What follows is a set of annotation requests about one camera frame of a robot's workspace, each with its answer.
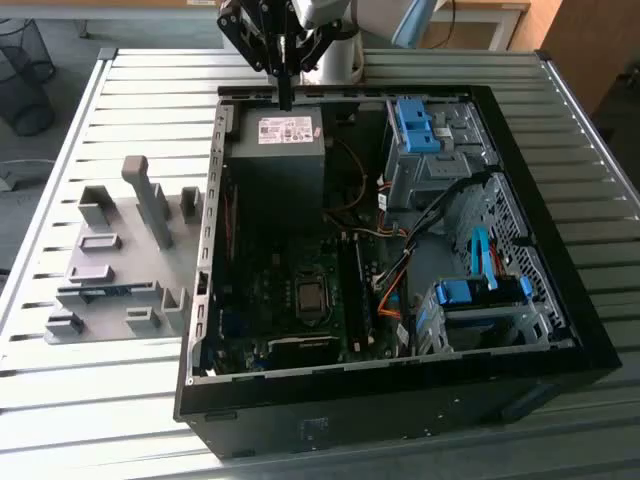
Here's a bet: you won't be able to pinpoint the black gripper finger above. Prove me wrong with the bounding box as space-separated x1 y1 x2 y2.
216 0 287 112
285 19 346 112

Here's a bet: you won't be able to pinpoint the blue RAM stick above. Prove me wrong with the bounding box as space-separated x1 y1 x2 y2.
58 283 154 298

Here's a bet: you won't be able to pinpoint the installed RAM stick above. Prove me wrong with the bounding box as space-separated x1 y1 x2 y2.
353 233 377 347

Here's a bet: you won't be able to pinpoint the black empty RAM slot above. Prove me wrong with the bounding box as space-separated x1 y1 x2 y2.
337 233 357 354

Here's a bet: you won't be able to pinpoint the grey power supply unit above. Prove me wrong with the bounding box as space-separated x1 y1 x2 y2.
223 105 329 239

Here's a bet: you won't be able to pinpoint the blue drive bay latch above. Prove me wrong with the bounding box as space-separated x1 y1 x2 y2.
394 98 444 154

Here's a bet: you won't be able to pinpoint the metal drive cage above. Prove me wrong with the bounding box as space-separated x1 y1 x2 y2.
384 97 501 212

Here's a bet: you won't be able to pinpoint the black mesh wastebasket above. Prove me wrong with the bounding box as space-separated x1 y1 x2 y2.
0 18 56 137

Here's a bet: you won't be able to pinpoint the grey parts rack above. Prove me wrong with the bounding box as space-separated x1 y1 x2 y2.
43 155 206 347

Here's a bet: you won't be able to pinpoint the metal CPU socket cover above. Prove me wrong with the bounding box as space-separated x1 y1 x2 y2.
292 269 332 322

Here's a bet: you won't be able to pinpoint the silver CPU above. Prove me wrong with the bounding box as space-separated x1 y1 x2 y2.
298 283 326 309

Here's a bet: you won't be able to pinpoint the green motherboard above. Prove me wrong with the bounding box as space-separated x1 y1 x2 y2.
214 232 399 375

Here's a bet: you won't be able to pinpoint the brown wooden cabinet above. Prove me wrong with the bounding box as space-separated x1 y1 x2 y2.
542 0 640 119

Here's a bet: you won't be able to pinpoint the hard disk in blue carrier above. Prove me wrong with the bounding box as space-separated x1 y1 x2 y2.
433 276 533 309

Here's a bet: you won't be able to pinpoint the black graphics card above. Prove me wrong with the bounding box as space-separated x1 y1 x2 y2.
263 333 342 370

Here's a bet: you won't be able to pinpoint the metal disk bay cage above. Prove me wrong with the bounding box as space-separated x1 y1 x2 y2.
413 277 554 355

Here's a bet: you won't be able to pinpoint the black open PC case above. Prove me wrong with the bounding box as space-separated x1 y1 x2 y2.
172 83 623 460

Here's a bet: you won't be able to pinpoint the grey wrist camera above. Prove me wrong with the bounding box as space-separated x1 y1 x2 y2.
292 0 352 29

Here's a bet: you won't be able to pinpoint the wooden desk white frame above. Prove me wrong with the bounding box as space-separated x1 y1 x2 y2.
429 0 531 51

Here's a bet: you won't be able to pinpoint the black cable bundle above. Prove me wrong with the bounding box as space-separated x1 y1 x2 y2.
402 172 490 256

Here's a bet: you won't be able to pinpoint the blue flat data wire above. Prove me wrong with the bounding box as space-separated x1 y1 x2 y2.
471 226 499 290

